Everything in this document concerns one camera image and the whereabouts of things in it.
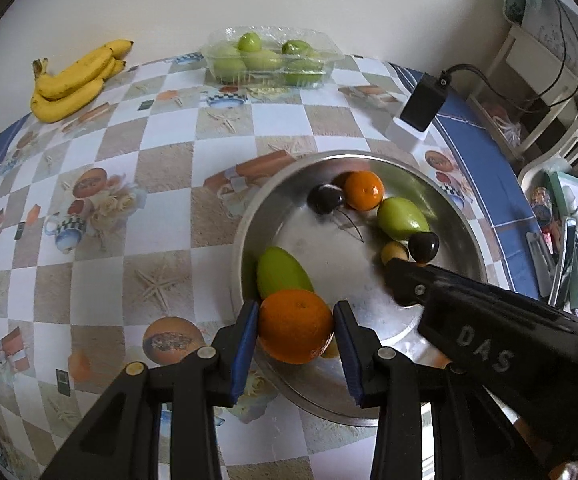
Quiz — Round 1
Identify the clear plastic fruit box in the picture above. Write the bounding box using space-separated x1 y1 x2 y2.
201 26 344 89

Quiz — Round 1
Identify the person right hand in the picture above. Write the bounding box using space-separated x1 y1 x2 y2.
513 417 578 480

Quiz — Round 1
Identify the large steel bowl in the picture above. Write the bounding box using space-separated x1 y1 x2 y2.
229 148 488 428

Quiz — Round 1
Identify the round green fruit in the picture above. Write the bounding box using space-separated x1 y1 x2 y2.
377 197 430 240

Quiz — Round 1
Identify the checkered vinyl tablecloth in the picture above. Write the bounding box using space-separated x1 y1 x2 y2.
0 53 536 479

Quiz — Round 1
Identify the black plum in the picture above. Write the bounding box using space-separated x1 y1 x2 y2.
408 232 440 264
307 183 345 214

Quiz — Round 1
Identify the black adapter cable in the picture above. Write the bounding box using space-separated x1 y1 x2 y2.
440 0 578 111

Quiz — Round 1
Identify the tan longan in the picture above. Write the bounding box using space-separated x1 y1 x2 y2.
380 240 409 266
320 337 340 360

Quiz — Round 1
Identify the orange tangerine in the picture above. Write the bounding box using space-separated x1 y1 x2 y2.
258 289 333 365
343 170 384 211

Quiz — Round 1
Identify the large green mango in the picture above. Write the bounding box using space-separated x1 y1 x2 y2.
256 246 314 299

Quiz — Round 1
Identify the white plastic chair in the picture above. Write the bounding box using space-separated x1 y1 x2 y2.
468 8 578 191

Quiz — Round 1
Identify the yellow banana bunch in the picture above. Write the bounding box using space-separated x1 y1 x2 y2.
30 39 134 124

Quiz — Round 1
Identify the black power adapter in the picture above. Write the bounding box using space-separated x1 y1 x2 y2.
400 72 452 132

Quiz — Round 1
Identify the white adapter base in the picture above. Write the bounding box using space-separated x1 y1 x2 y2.
384 117 428 152

